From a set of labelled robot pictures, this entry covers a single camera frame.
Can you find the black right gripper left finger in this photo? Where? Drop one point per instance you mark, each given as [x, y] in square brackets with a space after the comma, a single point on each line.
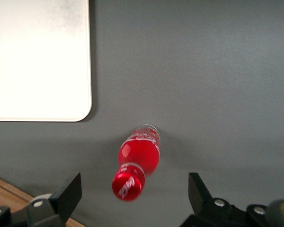
[66, 196]

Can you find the white rectangular tray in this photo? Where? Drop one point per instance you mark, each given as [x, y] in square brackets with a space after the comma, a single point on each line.
[38, 66]

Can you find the red coke bottle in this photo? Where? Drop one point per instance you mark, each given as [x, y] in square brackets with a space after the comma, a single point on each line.
[139, 156]

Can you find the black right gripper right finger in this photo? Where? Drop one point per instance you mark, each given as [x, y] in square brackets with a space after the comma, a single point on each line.
[200, 198]

